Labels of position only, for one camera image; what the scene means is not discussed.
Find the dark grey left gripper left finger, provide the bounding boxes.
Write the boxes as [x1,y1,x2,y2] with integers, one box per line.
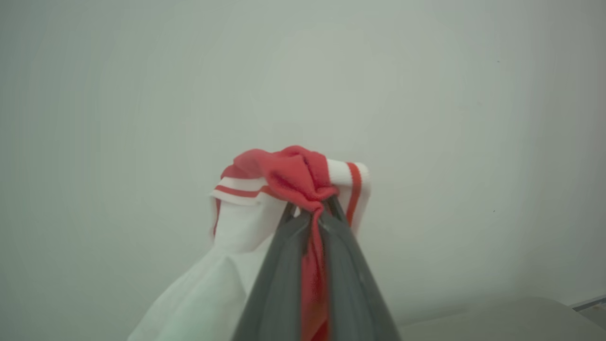
[232,203,311,341]

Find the grey fabric sofa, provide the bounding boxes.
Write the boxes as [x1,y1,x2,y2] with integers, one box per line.
[398,297,606,341]

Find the red basketball jersey white sleeves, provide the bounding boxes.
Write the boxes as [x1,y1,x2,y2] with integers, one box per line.
[127,145,371,341]

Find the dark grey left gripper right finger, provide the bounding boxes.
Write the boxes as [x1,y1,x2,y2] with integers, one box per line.
[321,196,402,341]

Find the grey metal rail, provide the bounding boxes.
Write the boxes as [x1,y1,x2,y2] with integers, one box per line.
[570,295,606,313]

